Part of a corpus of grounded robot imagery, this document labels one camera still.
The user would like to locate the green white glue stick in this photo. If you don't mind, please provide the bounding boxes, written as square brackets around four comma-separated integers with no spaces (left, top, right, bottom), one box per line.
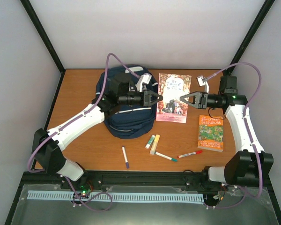
[145,135,155,149]

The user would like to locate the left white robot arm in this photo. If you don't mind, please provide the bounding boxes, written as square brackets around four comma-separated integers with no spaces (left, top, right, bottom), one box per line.
[30,73,163,189]

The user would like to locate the red cap marker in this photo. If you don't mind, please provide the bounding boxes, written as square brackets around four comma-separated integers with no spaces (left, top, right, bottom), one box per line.
[177,150,203,158]

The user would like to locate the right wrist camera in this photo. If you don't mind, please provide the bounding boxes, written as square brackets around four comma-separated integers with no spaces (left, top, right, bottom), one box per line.
[197,75,209,93]

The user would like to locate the orange Treehouse book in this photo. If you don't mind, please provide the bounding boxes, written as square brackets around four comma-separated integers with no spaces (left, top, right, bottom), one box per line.
[198,115,224,152]

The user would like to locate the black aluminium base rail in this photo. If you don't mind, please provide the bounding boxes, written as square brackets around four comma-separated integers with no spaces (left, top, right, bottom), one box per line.
[21,170,271,195]

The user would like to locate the left black frame post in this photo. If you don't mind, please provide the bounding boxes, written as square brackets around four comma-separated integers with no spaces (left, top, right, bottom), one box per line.
[20,0,66,74]

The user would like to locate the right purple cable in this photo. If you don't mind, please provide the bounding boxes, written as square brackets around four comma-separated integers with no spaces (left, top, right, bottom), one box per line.
[202,62,263,209]

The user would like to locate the black frame post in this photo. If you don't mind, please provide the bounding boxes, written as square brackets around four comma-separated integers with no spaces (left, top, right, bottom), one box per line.
[230,0,275,64]
[20,0,66,74]

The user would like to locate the teal cap marker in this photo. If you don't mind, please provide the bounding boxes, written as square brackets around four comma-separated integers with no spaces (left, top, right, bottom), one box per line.
[155,152,177,162]

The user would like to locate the navy blue backpack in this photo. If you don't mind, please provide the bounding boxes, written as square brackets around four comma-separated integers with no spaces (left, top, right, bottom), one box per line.
[95,64,158,139]

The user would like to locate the right black frame post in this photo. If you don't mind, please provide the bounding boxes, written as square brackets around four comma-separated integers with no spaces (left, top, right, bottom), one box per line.
[230,0,275,64]

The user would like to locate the pink Taming Shrew book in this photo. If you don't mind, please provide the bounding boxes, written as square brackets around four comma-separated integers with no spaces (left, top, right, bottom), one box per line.
[156,73,192,124]

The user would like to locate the purple cap marker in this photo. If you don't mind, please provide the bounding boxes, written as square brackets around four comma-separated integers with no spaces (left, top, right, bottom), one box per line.
[122,146,130,169]

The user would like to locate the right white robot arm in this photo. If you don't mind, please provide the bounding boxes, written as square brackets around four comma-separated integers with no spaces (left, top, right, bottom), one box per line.
[180,76,274,188]

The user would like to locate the yellow highlighter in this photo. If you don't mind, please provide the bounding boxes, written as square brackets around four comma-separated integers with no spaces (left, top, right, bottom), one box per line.
[150,135,160,155]

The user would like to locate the small circuit board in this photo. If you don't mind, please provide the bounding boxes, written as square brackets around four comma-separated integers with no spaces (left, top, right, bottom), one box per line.
[79,184,93,197]

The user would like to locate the light blue cable duct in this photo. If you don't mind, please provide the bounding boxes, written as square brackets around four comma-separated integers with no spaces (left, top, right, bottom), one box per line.
[27,190,204,204]

